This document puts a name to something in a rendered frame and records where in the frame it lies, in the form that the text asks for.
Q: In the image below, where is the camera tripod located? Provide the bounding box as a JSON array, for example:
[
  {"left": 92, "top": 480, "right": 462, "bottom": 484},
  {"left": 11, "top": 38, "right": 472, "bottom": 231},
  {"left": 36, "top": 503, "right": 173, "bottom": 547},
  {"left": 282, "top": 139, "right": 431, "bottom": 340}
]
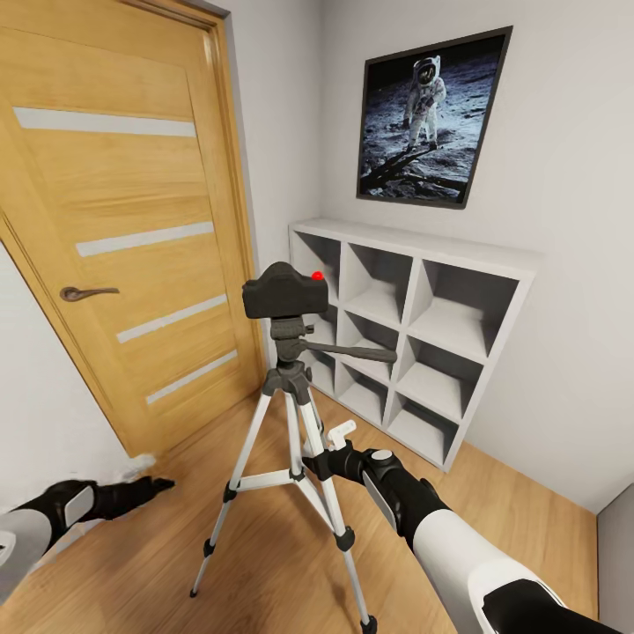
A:
[{"left": 190, "top": 314, "right": 398, "bottom": 634}]

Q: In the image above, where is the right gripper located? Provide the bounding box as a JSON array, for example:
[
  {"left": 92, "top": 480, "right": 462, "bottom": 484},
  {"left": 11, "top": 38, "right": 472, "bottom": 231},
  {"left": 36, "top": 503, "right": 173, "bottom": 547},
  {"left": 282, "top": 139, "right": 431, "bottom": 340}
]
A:
[{"left": 301, "top": 439, "right": 355, "bottom": 482}]

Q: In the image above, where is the digital camera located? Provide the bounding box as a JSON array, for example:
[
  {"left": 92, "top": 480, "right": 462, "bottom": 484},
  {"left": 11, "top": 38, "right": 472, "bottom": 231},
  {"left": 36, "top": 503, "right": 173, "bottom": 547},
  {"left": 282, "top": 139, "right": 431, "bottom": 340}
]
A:
[{"left": 242, "top": 262, "right": 329, "bottom": 319}]

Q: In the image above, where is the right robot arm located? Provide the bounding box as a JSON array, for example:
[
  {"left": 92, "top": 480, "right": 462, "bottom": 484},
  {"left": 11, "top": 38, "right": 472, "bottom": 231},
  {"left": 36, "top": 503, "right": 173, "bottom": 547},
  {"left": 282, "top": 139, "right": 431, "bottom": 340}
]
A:
[{"left": 301, "top": 420, "right": 623, "bottom": 634}]

